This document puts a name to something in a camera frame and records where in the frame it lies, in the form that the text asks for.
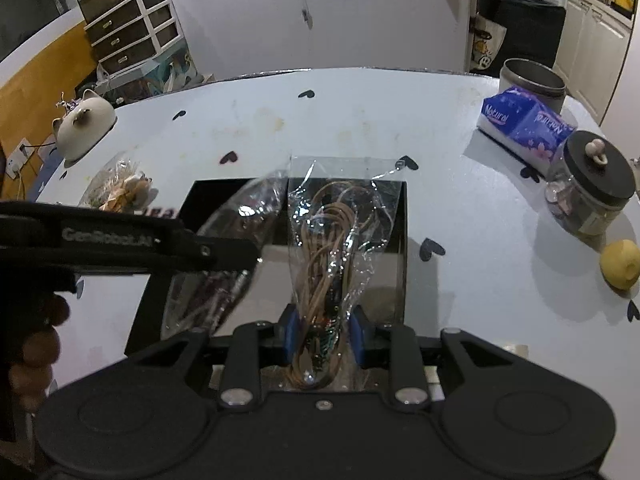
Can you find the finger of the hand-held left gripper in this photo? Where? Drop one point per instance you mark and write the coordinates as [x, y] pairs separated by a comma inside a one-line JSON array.
[[227, 255]]

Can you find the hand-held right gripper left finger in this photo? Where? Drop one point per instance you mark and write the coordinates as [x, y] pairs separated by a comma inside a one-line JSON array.
[[290, 335]]

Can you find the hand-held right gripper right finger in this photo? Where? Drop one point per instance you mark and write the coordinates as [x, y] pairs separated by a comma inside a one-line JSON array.
[[359, 335]]

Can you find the clear bag of dark items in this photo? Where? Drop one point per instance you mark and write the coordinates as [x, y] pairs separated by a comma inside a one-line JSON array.
[[225, 220]]

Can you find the black box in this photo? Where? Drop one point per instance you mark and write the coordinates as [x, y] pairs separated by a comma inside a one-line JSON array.
[[390, 270]]

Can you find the person's left hand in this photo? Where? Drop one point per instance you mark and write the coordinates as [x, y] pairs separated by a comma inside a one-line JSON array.
[[37, 350]]

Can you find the white cat figurine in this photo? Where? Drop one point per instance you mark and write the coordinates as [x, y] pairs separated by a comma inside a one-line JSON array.
[[85, 125]]

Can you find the silver metal trinket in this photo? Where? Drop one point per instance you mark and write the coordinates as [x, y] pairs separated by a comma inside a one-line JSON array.
[[67, 102]]

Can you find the colourful printed bags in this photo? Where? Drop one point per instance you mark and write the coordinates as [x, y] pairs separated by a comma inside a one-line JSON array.
[[160, 72]]

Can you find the black screen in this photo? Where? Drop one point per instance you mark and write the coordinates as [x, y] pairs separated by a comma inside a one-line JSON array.
[[25, 0]]

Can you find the blue and white packet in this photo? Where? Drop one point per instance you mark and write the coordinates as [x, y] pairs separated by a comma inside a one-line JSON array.
[[525, 122]]

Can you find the yellow fruit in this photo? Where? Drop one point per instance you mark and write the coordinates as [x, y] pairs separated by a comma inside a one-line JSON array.
[[621, 264]]

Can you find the glass jar with black lid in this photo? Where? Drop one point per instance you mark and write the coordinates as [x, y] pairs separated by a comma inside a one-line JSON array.
[[592, 180]]

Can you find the round metal tin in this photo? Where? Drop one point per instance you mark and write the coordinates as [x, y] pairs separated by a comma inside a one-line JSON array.
[[532, 77]]

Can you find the white cartoon tote bag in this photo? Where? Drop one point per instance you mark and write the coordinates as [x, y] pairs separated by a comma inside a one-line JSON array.
[[487, 42]]

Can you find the black chair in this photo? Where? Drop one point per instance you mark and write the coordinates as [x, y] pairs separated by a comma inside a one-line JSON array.
[[525, 30]]

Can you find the white kitchen cabinet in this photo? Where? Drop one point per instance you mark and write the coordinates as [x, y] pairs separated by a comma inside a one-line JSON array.
[[595, 45]]

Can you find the white wall outlet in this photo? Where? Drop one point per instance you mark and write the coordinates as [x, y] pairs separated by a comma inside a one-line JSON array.
[[30, 155]]

